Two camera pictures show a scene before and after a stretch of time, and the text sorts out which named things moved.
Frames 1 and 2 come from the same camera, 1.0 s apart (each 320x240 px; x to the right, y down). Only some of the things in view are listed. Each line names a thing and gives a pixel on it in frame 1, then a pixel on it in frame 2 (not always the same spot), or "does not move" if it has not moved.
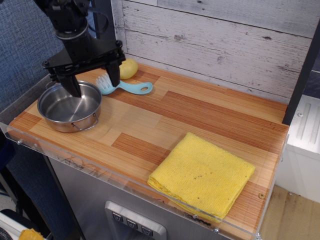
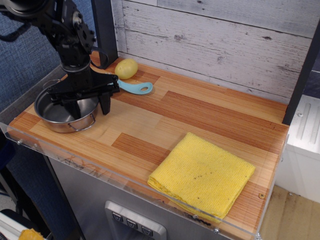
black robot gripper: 82,53 to 81,82
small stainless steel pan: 60,110 does not move
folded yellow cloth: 203,176 does not move
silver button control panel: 124,224 does not move
